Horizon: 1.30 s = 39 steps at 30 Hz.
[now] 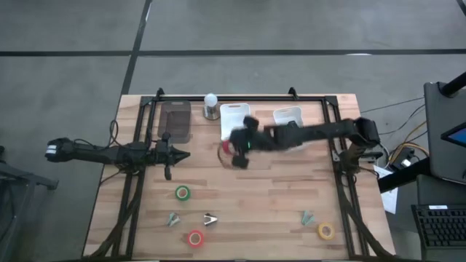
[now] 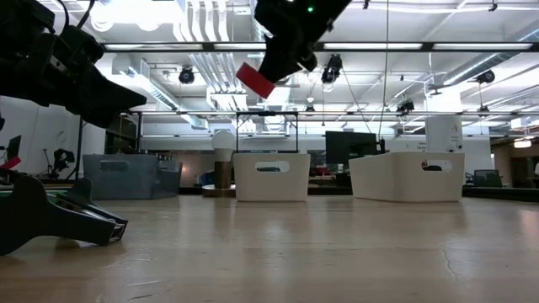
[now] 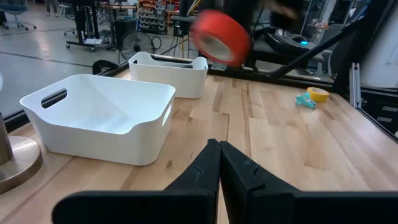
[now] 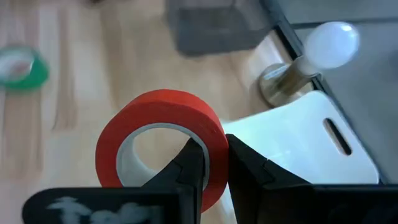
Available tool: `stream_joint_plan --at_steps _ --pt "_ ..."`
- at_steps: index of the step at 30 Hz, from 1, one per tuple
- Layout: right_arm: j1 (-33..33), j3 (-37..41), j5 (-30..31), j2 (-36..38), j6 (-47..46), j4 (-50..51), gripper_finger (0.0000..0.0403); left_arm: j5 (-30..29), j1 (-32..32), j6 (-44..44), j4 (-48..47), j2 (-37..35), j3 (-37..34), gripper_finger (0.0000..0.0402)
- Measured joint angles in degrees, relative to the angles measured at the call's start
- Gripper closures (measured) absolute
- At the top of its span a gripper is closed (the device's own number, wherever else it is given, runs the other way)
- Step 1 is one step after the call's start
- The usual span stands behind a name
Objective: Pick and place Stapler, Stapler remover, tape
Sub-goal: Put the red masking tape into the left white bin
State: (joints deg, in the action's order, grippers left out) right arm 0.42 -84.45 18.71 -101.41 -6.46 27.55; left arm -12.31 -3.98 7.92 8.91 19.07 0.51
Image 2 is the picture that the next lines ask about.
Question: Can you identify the dark office chair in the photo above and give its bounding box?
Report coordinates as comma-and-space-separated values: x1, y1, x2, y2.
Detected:
473, 168, 504, 189

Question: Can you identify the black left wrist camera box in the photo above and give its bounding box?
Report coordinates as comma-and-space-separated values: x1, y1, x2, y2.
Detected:
50, 24, 105, 75

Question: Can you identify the white plastic bin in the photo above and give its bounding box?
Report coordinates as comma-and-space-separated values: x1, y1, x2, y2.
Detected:
348, 151, 467, 204
232, 152, 312, 203

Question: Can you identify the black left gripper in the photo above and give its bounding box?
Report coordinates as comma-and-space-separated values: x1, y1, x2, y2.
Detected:
0, 33, 147, 129

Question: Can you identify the red tape roll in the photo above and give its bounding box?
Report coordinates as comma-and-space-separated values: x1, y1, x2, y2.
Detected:
235, 61, 277, 100

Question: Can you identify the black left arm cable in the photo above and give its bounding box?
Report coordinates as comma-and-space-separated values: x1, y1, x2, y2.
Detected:
56, 0, 96, 30

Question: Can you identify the black metal frame stand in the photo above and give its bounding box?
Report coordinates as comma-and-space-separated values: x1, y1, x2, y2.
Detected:
234, 110, 300, 154

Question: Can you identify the black overhead light beam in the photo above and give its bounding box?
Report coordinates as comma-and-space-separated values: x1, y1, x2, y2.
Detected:
100, 41, 539, 53

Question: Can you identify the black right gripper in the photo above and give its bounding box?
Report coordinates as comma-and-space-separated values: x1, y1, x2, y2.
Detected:
254, 0, 321, 83

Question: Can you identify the brass lamp base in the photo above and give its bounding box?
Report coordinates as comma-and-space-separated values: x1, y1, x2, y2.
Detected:
201, 161, 237, 199

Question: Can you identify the black computer monitor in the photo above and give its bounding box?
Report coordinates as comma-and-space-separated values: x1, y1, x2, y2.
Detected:
6, 134, 22, 162
325, 130, 379, 169

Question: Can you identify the black background frame post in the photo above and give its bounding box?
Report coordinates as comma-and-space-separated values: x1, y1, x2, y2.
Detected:
75, 120, 85, 180

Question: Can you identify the gray translucent plastic bin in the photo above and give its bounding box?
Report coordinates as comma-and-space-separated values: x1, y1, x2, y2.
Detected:
83, 153, 184, 200

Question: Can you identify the white pillar cabinet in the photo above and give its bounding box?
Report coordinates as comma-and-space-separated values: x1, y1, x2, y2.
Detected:
424, 115, 464, 153

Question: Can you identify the black overhead camera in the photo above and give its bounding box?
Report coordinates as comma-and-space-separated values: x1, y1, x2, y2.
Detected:
320, 53, 344, 85

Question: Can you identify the white light bulb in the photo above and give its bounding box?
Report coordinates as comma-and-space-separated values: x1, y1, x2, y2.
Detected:
211, 130, 237, 163

